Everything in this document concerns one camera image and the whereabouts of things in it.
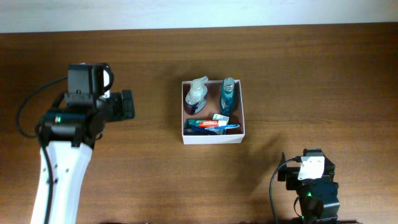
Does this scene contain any toothpaste tube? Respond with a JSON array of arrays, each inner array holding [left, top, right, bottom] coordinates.
[[184, 119, 228, 129]]

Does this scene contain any clear pump soap bottle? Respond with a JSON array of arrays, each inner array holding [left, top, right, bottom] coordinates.
[[185, 76, 208, 115]]

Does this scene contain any blue disposable razor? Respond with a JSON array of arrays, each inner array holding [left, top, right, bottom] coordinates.
[[191, 126, 225, 135]]

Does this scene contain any white green soap box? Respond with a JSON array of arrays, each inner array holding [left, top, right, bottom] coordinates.
[[213, 113, 229, 135]]

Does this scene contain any teal mouthwash bottle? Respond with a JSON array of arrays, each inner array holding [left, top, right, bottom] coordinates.
[[220, 77, 235, 116]]

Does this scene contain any blue white toothbrush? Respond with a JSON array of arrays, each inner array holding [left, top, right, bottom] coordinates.
[[205, 124, 240, 131]]

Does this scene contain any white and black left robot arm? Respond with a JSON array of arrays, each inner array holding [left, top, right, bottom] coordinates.
[[30, 63, 135, 223]]

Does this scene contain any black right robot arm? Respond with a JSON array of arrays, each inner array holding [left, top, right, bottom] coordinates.
[[277, 149, 340, 224]]

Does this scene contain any white cardboard box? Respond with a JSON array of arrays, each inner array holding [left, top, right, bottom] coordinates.
[[181, 80, 246, 145]]

